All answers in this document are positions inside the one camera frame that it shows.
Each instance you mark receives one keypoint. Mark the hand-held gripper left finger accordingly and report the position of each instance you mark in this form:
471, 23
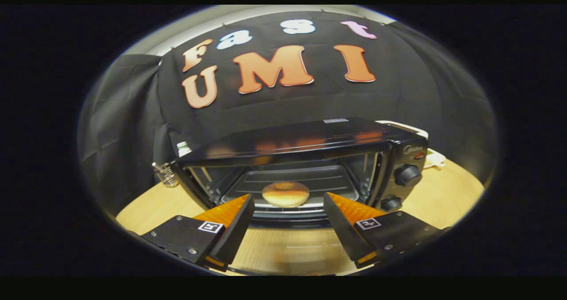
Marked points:
234, 233

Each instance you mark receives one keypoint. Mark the black toaster oven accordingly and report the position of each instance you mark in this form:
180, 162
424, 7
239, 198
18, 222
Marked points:
301, 142

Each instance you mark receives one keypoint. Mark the brown glazed donut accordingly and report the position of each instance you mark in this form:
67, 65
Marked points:
285, 194

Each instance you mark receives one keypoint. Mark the white kitchen appliance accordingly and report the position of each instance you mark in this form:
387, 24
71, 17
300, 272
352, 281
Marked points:
405, 126

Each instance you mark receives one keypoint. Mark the white drink bottle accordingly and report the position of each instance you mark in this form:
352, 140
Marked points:
183, 149

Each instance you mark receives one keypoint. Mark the small white dish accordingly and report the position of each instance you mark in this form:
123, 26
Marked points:
435, 159

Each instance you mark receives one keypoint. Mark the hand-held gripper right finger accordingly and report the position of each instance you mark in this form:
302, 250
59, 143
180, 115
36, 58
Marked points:
341, 229

